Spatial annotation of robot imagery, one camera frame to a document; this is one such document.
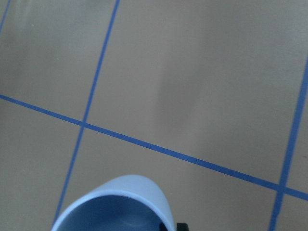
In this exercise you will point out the light blue cup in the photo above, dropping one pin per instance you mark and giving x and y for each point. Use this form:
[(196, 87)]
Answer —
[(126, 203)]

